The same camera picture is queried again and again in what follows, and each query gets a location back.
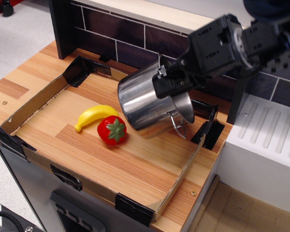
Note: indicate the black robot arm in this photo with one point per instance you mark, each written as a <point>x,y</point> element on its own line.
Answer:
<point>267,40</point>

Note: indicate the white sink drainboard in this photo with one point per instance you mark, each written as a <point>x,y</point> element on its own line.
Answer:
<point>255,159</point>

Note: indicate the red toy strawberry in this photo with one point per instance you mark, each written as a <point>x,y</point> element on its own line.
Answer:
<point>112,130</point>

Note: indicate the stainless steel pot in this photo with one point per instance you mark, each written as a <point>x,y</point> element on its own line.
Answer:
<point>148,115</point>

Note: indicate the black vertical post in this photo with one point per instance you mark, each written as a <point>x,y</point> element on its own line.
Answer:
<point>241,92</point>

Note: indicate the cardboard fence with black tape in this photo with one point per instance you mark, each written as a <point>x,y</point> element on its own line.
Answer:
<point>137,185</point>

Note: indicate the yellow toy banana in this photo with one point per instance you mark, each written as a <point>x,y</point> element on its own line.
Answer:
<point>93,114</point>

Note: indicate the grey oven control panel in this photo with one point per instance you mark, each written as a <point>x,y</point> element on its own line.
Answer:
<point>73,218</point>

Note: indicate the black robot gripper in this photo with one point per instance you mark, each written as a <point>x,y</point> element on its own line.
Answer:
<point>214,49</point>

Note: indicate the dark tile backsplash panel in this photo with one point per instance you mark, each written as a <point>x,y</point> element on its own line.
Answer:
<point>138,43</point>

